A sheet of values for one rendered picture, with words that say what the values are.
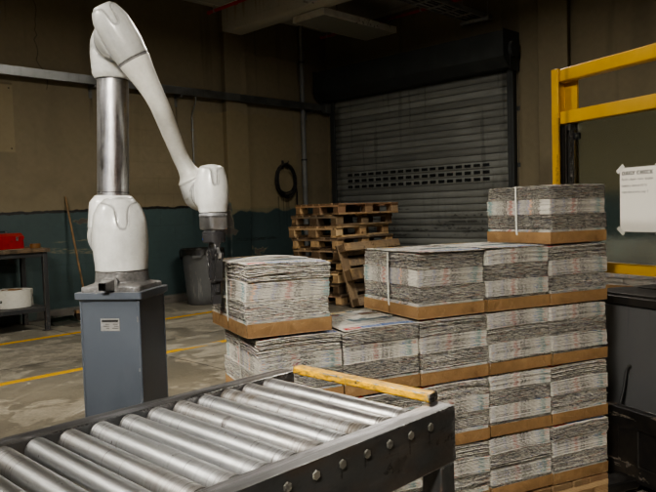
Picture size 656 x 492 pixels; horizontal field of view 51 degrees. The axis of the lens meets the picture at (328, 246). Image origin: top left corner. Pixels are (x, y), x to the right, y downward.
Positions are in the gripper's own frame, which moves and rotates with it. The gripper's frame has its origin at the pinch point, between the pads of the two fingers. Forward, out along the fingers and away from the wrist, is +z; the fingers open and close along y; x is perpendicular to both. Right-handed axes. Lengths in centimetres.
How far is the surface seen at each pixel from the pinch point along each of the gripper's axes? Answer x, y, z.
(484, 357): -93, -18, 29
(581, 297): -139, -19, 11
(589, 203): -144, -18, -25
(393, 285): -65, -3, 2
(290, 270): -18.5, -19.3, -7.4
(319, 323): -27.9, -19.2, 10.0
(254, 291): -6.8, -18.6, -1.8
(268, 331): -10.7, -19.4, 10.7
